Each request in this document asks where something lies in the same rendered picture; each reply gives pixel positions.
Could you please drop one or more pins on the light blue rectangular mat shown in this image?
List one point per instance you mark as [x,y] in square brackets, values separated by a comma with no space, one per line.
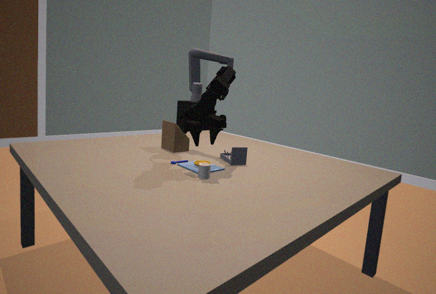
[194,168]

